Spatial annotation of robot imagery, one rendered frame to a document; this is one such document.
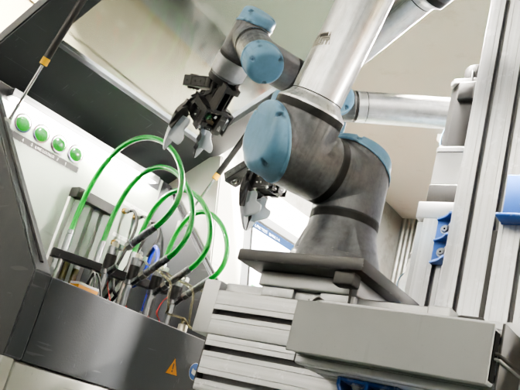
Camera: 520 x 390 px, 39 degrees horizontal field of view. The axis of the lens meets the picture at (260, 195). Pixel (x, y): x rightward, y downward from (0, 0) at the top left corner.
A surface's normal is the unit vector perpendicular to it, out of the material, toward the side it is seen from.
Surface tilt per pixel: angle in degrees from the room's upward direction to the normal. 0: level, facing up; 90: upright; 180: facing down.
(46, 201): 90
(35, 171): 90
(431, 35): 180
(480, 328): 90
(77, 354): 90
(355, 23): 110
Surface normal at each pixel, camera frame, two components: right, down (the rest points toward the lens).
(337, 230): -0.06, -0.62
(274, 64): 0.22, 0.55
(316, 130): 0.36, 0.17
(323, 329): -0.52, -0.41
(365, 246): 0.60, -0.40
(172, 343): 0.76, -0.01
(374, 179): 0.56, -0.13
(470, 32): -0.25, 0.91
